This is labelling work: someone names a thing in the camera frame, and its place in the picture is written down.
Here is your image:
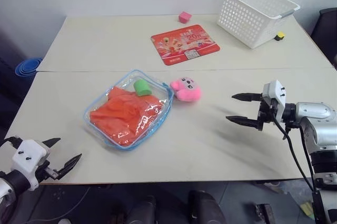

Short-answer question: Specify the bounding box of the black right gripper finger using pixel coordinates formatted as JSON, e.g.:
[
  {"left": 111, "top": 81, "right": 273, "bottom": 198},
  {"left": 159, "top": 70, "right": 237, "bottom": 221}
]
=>
[
  {"left": 225, "top": 115, "right": 261, "bottom": 130},
  {"left": 231, "top": 92, "right": 264, "bottom": 103}
]

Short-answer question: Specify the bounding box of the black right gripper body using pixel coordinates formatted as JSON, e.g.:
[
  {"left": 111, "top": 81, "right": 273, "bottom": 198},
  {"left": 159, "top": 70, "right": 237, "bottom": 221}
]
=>
[{"left": 257, "top": 95, "right": 280, "bottom": 131}]

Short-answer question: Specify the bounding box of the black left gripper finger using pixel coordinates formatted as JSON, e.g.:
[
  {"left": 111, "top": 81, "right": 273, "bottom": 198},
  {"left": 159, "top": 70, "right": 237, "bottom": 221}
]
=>
[
  {"left": 43, "top": 137, "right": 62, "bottom": 149},
  {"left": 54, "top": 153, "right": 83, "bottom": 180}
]

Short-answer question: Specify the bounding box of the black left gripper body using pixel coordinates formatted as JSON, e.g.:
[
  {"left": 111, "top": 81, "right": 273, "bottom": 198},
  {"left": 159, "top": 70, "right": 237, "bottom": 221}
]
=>
[{"left": 36, "top": 159, "right": 60, "bottom": 183}]

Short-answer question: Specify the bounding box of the red cloth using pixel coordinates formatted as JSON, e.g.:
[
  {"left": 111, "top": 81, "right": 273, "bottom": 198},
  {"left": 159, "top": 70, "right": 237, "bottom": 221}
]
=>
[{"left": 89, "top": 87, "right": 165, "bottom": 147}]

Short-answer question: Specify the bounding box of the clear pouch with orange cloth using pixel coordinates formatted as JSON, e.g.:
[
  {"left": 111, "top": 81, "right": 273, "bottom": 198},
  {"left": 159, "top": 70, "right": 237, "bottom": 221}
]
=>
[{"left": 83, "top": 69, "right": 175, "bottom": 151}]

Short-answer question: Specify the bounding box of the pink plush toy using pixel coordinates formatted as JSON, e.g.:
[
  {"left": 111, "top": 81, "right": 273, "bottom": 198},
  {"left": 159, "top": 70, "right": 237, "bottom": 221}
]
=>
[{"left": 169, "top": 76, "right": 204, "bottom": 103}]

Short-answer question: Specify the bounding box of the white perforated plastic basket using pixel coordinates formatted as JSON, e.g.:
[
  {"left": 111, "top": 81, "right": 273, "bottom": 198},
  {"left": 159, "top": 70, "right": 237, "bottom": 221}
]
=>
[{"left": 216, "top": 0, "right": 301, "bottom": 50}]

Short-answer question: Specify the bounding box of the red printed card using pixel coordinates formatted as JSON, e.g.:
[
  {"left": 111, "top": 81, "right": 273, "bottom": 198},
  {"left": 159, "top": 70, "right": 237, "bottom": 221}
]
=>
[{"left": 151, "top": 24, "right": 221, "bottom": 67}]

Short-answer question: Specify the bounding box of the dark boxy shape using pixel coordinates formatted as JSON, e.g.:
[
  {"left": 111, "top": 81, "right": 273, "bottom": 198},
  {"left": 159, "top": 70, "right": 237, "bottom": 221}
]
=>
[{"left": 252, "top": 202, "right": 277, "bottom": 224}]

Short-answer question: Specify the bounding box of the dark rounded shape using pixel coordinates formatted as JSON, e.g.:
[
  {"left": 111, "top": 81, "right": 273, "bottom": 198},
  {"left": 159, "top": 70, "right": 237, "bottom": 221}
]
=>
[{"left": 187, "top": 189, "right": 227, "bottom": 224}]

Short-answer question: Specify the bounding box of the pink cube block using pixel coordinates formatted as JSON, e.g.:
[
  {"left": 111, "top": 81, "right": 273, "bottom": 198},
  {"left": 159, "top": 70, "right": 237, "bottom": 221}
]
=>
[{"left": 179, "top": 11, "right": 192, "bottom": 24}]

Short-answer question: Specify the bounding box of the black chair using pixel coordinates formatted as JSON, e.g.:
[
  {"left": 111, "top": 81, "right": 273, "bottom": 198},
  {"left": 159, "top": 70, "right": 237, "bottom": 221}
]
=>
[{"left": 310, "top": 8, "right": 337, "bottom": 72}]

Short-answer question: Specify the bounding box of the green cylinder block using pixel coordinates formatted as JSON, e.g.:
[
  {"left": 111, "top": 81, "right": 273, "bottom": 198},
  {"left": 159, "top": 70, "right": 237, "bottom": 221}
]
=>
[{"left": 133, "top": 78, "right": 153, "bottom": 97}]

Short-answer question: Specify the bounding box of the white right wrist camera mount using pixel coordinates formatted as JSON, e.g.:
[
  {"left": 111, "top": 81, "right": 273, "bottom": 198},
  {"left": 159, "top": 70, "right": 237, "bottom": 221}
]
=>
[{"left": 262, "top": 79, "right": 286, "bottom": 123}]

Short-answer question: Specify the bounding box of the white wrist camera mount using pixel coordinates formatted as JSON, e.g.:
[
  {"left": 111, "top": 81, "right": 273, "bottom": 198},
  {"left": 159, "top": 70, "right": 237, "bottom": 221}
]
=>
[
  {"left": 262, "top": 79, "right": 286, "bottom": 123},
  {"left": 11, "top": 139, "right": 51, "bottom": 191}
]

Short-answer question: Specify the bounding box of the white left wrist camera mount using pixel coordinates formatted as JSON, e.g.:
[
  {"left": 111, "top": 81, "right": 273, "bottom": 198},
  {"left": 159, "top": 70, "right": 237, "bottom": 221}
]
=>
[{"left": 11, "top": 139, "right": 51, "bottom": 191}]

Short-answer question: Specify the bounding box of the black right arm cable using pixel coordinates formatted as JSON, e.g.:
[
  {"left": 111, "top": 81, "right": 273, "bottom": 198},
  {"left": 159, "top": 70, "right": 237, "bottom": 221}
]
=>
[{"left": 271, "top": 108, "right": 316, "bottom": 194}]

